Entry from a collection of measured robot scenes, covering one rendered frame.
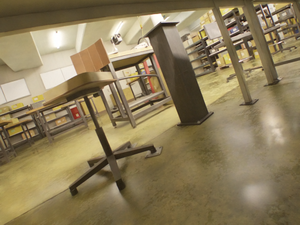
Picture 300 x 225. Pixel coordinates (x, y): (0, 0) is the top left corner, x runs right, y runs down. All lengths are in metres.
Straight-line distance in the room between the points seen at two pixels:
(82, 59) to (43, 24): 0.65
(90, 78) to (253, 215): 0.84
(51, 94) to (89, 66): 0.46
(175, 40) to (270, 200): 1.14
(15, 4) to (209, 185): 0.97
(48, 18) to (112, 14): 0.29
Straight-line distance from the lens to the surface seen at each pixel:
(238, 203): 0.61
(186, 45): 7.64
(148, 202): 0.71
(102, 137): 1.05
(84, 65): 1.35
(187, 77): 1.31
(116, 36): 2.31
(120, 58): 2.06
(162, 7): 1.06
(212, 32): 3.16
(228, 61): 6.41
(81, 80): 0.85
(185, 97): 1.28
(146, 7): 0.98
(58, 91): 0.95
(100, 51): 1.26
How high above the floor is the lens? 0.42
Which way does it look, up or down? 3 degrees down
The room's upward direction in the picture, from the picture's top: 22 degrees counter-clockwise
